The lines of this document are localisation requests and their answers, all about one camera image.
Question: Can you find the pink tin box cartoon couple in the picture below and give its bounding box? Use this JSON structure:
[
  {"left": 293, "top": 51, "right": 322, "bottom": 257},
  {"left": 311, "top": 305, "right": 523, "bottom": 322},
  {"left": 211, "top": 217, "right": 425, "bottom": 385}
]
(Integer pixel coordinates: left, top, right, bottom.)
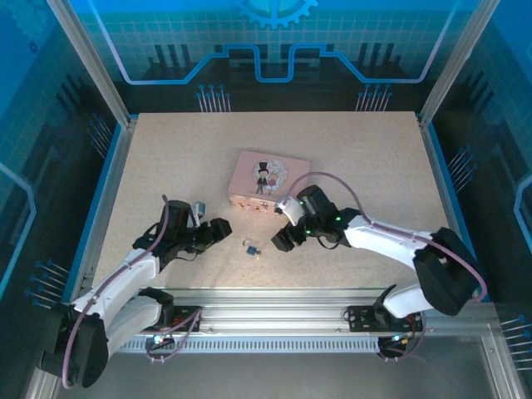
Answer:
[{"left": 227, "top": 150, "right": 312, "bottom": 217}]

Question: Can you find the small LED circuit board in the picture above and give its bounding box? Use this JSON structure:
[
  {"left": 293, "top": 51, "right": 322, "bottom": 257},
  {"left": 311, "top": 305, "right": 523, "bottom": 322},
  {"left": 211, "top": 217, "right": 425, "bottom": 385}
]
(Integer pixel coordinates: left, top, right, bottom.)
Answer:
[
  {"left": 145, "top": 330, "right": 176, "bottom": 351},
  {"left": 377, "top": 332, "right": 416, "bottom": 352}
]

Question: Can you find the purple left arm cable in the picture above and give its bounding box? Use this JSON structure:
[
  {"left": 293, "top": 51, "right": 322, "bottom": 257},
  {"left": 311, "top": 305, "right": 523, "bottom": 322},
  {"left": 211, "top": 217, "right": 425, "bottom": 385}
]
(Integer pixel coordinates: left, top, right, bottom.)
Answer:
[{"left": 61, "top": 195, "right": 204, "bottom": 390}]

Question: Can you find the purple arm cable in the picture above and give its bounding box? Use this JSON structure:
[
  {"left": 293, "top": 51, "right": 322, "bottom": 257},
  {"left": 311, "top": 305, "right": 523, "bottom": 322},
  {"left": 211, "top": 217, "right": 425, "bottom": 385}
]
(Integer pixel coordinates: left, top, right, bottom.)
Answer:
[
  {"left": 284, "top": 171, "right": 490, "bottom": 364},
  {"left": 61, "top": 195, "right": 204, "bottom": 390}
]

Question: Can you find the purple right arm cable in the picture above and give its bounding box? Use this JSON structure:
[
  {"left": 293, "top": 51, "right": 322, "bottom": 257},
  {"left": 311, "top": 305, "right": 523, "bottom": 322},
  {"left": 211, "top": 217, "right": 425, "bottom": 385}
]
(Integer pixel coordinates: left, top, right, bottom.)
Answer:
[{"left": 284, "top": 171, "right": 490, "bottom": 364}]

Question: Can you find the wide aluminium frame rail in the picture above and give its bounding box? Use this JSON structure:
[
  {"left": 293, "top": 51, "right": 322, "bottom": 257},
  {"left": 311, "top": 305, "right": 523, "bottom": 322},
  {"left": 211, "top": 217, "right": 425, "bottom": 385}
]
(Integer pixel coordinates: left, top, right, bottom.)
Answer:
[{"left": 52, "top": 286, "right": 500, "bottom": 338}]

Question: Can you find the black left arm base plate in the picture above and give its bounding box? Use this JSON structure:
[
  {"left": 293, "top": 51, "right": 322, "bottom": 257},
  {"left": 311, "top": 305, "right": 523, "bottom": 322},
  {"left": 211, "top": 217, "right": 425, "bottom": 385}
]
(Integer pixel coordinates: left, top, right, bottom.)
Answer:
[{"left": 136, "top": 305, "right": 204, "bottom": 333}]

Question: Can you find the aluminium side rail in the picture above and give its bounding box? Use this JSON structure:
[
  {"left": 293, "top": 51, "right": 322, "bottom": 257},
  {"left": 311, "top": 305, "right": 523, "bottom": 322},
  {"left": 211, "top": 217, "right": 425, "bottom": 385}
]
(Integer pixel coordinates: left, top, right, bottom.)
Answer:
[
  {"left": 416, "top": 114, "right": 483, "bottom": 301},
  {"left": 68, "top": 116, "right": 139, "bottom": 303}
]

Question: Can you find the slotted grey cable duct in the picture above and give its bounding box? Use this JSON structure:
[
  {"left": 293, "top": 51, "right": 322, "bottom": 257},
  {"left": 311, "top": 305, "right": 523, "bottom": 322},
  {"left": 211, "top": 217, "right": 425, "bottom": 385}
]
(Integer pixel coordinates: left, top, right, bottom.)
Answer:
[{"left": 120, "top": 338, "right": 384, "bottom": 352}]

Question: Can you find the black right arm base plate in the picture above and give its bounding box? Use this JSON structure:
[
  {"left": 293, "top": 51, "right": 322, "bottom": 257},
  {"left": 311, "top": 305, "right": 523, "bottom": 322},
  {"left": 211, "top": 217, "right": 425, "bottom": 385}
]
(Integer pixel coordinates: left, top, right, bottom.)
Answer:
[{"left": 345, "top": 305, "right": 425, "bottom": 333}]

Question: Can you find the aluminium frame post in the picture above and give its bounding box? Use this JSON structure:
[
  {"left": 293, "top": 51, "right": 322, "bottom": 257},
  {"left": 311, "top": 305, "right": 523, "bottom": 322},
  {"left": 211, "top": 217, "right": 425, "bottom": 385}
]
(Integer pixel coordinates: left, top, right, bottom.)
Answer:
[
  {"left": 45, "top": 0, "right": 139, "bottom": 126},
  {"left": 416, "top": 0, "right": 500, "bottom": 126}
]

